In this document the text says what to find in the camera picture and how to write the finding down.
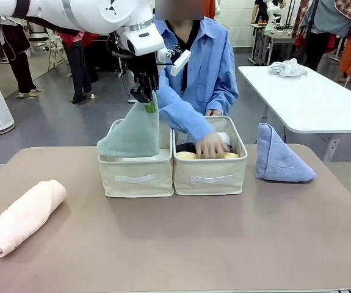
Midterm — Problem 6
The person right forearm blue sleeve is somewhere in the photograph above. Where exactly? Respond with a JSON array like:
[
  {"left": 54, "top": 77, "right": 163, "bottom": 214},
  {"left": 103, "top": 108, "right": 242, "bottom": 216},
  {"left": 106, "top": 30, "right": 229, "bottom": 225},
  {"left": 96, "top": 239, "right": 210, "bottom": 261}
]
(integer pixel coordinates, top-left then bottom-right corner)
[{"left": 157, "top": 97, "right": 217, "bottom": 144}]

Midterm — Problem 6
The green triangle towel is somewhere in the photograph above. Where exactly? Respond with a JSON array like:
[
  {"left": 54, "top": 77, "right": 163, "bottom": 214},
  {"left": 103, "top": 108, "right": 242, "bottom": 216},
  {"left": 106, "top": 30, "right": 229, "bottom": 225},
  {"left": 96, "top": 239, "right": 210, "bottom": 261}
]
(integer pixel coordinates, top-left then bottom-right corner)
[{"left": 97, "top": 96, "right": 161, "bottom": 159}]

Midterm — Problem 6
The bystander with plaid cloth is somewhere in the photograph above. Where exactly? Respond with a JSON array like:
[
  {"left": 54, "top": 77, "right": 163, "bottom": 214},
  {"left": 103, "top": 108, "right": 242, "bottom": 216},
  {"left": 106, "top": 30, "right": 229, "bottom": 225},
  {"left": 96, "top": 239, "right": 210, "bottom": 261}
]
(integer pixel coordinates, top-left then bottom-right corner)
[{"left": 291, "top": 0, "right": 351, "bottom": 73}]

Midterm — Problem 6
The bystander in red top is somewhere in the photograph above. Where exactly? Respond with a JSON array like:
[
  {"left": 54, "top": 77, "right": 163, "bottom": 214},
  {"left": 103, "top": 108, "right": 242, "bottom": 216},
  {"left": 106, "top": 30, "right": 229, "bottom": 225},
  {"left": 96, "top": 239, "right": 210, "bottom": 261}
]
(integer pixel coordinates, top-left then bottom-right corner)
[{"left": 54, "top": 29, "right": 100, "bottom": 104}]

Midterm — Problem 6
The grey background table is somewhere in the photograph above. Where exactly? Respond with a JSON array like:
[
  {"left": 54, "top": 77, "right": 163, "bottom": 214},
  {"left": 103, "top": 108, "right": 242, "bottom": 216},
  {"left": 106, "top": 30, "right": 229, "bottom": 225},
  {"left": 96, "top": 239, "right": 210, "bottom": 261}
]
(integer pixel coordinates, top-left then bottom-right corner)
[{"left": 248, "top": 23, "right": 297, "bottom": 67}]

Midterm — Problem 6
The dark grey towel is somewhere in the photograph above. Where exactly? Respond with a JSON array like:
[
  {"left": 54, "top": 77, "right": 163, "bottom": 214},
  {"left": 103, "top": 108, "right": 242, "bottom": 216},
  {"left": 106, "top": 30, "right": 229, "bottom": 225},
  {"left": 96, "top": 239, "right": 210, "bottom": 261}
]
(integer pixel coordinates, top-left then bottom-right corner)
[{"left": 176, "top": 142, "right": 234, "bottom": 154}]

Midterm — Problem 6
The yellow towel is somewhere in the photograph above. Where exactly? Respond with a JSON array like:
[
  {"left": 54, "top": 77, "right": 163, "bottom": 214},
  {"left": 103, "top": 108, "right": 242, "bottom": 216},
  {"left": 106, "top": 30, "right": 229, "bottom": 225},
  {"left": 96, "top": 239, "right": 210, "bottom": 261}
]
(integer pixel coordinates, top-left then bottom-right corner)
[{"left": 176, "top": 151, "right": 240, "bottom": 160}]

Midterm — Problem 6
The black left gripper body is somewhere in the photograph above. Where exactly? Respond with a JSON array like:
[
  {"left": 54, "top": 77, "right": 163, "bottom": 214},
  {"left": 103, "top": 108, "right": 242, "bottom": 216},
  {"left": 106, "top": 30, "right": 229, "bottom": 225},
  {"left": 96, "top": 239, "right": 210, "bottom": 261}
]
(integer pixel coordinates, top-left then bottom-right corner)
[{"left": 131, "top": 56, "right": 159, "bottom": 92}]

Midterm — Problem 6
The black office chair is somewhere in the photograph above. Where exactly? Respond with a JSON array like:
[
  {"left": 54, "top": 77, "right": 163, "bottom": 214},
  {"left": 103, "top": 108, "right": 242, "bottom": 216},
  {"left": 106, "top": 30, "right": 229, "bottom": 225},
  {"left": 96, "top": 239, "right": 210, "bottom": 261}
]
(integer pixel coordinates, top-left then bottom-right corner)
[{"left": 27, "top": 26, "right": 49, "bottom": 51}]

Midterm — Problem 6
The person in blue shirt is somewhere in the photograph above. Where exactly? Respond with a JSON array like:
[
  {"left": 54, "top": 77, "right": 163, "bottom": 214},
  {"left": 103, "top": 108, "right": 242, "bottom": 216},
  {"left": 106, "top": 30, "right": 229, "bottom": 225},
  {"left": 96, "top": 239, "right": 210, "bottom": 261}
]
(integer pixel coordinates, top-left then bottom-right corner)
[{"left": 153, "top": 12, "right": 240, "bottom": 123}]

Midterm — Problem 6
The purple triangle towel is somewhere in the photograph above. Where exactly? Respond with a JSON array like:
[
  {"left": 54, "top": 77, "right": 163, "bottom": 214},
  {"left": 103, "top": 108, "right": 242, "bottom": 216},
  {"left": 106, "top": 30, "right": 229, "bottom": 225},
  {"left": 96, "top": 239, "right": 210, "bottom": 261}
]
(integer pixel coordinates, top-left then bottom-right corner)
[{"left": 255, "top": 123, "right": 317, "bottom": 183}]

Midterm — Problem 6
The pink towel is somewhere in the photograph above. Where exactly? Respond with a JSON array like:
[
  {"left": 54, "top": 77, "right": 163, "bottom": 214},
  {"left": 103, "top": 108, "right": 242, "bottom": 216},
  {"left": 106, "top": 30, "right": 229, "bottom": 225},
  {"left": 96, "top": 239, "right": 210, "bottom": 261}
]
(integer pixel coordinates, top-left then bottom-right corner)
[{"left": 0, "top": 179, "right": 67, "bottom": 258}]

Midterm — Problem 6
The beige fabric storage bin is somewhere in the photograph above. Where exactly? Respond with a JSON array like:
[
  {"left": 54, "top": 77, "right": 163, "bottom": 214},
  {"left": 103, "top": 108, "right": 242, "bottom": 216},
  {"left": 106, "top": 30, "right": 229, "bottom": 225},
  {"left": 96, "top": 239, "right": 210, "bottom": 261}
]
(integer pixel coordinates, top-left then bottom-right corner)
[
  {"left": 98, "top": 118, "right": 175, "bottom": 198},
  {"left": 170, "top": 115, "right": 248, "bottom": 197}
]

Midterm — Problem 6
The crumpled white cloth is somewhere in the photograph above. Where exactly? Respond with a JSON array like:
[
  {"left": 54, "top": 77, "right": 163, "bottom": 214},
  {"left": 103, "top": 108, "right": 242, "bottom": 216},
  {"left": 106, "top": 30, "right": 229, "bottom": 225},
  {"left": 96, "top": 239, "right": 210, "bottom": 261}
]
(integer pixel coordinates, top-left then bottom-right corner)
[{"left": 267, "top": 57, "right": 309, "bottom": 78}]

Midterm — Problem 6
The bystander in black skirt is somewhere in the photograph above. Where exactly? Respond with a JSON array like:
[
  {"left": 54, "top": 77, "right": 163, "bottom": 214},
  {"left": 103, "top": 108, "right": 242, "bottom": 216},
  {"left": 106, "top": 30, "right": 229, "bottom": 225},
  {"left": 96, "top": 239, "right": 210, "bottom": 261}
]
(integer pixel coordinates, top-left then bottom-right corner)
[{"left": 0, "top": 15, "right": 43, "bottom": 99}]

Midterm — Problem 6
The person right hand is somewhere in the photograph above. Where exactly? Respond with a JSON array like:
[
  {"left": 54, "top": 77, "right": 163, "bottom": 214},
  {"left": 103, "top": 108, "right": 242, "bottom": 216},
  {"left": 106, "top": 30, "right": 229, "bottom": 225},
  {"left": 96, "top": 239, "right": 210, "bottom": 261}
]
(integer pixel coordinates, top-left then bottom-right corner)
[{"left": 195, "top": 131, "right": 230, "bottom": 159}]

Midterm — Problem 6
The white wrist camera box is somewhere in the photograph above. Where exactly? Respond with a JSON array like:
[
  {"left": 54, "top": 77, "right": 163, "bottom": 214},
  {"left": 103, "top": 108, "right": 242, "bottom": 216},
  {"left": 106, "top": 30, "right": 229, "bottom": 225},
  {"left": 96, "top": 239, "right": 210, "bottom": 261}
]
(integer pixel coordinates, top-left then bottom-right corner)
[{"left": 156, "top": 44, "right": 192, "bottom": 76}]

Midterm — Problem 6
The white towel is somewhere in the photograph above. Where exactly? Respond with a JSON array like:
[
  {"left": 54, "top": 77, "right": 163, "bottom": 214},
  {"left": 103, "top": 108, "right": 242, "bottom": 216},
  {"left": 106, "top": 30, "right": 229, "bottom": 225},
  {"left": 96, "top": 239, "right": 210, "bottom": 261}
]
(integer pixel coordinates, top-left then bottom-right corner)
[{"left": 217, "top": 131, "right": 233, "bottom": 146}]

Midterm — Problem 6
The white side table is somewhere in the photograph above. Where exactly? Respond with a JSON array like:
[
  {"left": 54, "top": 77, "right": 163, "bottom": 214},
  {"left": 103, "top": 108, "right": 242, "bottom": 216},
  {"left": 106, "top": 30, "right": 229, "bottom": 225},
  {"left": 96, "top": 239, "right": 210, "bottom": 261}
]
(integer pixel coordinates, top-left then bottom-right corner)
[{"left": 237, "top": 60, "right": 351, "bottom": 162}]

